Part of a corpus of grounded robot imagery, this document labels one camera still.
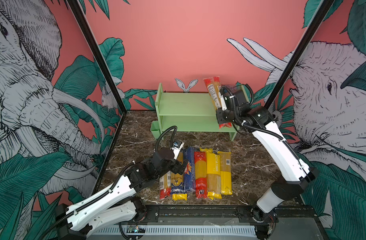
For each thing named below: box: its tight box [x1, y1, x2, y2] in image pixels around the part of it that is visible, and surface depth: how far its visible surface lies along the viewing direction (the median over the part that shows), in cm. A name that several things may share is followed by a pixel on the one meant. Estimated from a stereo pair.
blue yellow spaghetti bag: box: [170, 151, 188, 201], surface depth 80 cm
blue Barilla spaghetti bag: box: [184, 146, 196, 193], surface depth 82 cm
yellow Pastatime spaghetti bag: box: [200, 147, 222, 200], surface depth 85 cm
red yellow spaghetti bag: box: [194, 151, 208, 199], surface depth 85 cm
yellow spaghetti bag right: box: [217, 151, 233, 195], surface depth 88 cm
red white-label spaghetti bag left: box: [159, 170, 171, 200], surface depth 81 cm
